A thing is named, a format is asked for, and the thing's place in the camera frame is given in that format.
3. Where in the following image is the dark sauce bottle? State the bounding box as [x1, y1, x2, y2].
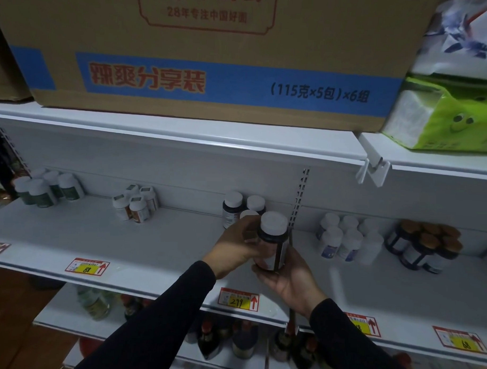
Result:
[231, 319, 260, 361]
[296, 332, 319, 369]
[270, 326, 300, 363]
[197, 317, 224, 362]

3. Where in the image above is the green bottle with white cap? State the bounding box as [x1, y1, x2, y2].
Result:
[57, 173, 86, 202]
[27, 178, 58, 209]
[42, 170, 64, 198]
[13, 176, 34, 206]

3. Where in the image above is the person's right forearm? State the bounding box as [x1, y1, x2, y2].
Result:
[307, 298, 425, 369]

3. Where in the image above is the plain brown cardboard box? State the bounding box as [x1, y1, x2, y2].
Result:
[0, 16, 37, 105]

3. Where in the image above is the white shelf board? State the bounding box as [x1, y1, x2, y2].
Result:
[31, 282, 487, 369]
[0, 191, 487, 367]
[0, 101, 487, 178]

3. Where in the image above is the clear liquid bottle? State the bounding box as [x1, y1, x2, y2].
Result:
[76, 286, 114, 322]

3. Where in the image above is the dark side display rack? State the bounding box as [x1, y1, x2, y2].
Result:
[0, 124, 33, 220]

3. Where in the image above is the white top shelf board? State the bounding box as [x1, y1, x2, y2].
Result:
[0, 101, 487, 178]

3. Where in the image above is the person's right hand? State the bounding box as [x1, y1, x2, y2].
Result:
[250, 242, 330, 319]

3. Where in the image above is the large cardboard box blue band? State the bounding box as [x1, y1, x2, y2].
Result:
[0, 0, 448, 136]

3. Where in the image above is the slotted metal shelf upright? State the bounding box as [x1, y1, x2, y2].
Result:
[289, 166, 311, 249]

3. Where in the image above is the white plastic shelf clip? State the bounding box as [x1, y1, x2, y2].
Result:
[354, 132, 393, 186]

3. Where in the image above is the group of white pill bottles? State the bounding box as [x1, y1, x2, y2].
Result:
[315, 212, 386, 267]

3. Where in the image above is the white middle shelf board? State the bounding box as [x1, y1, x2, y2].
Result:
[0, 191, 487, 367]

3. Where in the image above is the white lower shelf board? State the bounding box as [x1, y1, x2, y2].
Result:
[31, 282, 487, 369]

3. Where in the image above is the green tissue pack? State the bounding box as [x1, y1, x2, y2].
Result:
[380, 75, 487, 154]

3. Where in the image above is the white floral tissue pack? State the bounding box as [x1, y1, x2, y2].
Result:
[408, 0, 487, 83]

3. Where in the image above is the group of brown-capped dark jars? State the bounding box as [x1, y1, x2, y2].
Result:
[384, 218, 465, 276]

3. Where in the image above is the person's left forearm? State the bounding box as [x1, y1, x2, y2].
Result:
[73, 256, 218, 369]

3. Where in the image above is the small dark red-capped bottle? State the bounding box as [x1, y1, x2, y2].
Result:
[120, 294, 144, 322]

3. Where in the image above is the person's left hand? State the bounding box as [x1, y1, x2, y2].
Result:
[202, 213, 276, 282]

